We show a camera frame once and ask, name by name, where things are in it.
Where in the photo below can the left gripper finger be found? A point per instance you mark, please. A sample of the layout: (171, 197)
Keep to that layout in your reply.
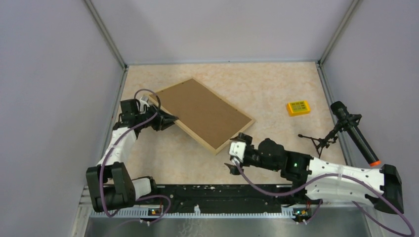
(152, 101)
(164, 120)

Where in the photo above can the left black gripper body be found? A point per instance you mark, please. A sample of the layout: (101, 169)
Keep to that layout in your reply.
(154, 122)

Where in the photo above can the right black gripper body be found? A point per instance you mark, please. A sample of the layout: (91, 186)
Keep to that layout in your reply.
(254, 158)

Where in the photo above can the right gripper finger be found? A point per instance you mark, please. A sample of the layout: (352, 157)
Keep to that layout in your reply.
(235, 169)
(242, 137)

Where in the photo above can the light wooden picture frame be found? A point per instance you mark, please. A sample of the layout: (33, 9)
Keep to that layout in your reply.
(203, 140)

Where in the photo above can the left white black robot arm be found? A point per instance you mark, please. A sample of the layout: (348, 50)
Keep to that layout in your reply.
(109, 183)

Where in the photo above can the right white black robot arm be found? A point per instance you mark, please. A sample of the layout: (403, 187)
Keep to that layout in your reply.
(314, 179)

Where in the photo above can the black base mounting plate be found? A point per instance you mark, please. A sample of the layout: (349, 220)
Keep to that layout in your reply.
(220, 199)

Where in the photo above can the yellow calculator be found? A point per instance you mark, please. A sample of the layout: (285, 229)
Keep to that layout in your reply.
(298, 108)

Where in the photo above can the black microphone tripod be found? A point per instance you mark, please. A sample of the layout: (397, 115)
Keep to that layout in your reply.
(324, 139)

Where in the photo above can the black microphone orange tip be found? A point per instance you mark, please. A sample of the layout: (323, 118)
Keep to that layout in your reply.
(339, 110)

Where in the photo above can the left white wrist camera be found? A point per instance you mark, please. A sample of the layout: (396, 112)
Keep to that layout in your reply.
(143, 104)

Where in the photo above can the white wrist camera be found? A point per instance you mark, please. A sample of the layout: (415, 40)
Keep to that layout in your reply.
(237, 151)
(143, 104)

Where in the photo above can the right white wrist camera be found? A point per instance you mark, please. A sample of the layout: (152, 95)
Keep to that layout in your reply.
(237, 151)

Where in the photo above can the white toothed cable rail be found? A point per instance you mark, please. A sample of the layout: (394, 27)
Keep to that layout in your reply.
(144, 213)

